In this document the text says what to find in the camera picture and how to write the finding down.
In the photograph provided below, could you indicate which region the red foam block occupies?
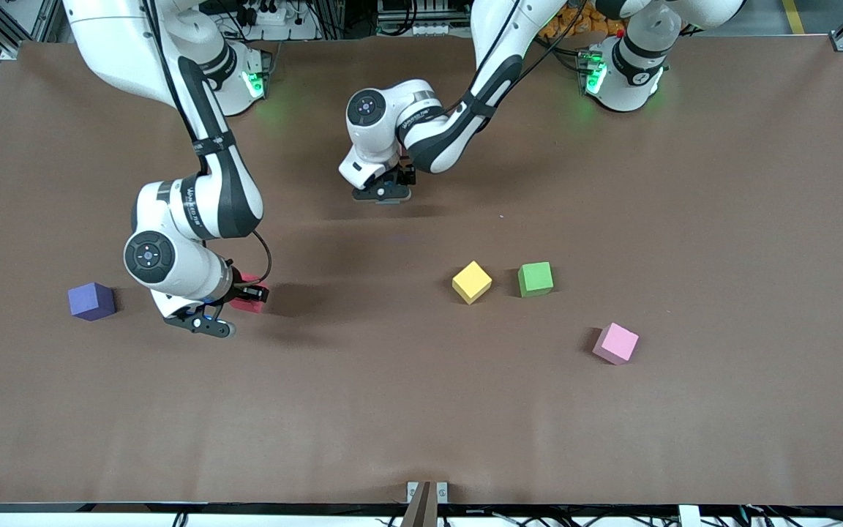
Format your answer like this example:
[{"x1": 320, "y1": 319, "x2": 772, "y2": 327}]
[{"x1": 230, "y1": 273, "x2": 266, "y2": 314}]

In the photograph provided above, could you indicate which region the yellow foam block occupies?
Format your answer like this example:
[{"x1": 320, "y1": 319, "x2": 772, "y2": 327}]
[{"x1": 452, "y1": 261, "x2": 493, "y2": 305}]

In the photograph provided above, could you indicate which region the green foam block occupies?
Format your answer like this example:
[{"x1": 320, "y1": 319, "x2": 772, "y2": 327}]
[{"x1": 517, "y1": 261, "x2": 555, "y2": 299}]

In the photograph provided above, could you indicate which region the purple foam block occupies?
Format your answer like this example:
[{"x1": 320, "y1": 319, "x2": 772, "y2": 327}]
[{"x1": 67, "y1": 282, "x2": 116, "y2": 322}]

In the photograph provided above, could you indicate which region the brown table cover sheet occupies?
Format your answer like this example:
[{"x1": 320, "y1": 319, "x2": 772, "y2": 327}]
[{"x1": 0, "y1": 33, "x2": 843, "y2": 507}]

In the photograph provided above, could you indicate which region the white power strip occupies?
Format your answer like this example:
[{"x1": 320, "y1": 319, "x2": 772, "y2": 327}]
[
  {"x1": 408, "y1": 20, "x2": 466, "y2": 36},
  {"x1": 239, "y1": 4, "x2": 298, "y2": 24}
]

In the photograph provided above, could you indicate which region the orange packets pile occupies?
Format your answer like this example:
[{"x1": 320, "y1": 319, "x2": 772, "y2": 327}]
[{"x1": 542, "y1": 9, "x2": 627, "y2": 39}]

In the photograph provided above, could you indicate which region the pink foam block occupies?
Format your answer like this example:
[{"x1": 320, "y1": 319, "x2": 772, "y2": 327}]
[{"x1": 592, "y1": 322, "x2": 640, "y2": 366}]

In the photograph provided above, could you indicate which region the brown wooden stick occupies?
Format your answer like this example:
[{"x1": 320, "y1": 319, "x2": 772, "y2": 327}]
[{"x1": 400, "y1": 481, "x2": 438, "y2": 527}]

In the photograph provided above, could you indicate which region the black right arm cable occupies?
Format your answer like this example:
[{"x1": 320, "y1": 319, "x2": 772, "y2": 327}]
[{"x1": 250, "y1": 228, "x2": 274, "y2": 288}]

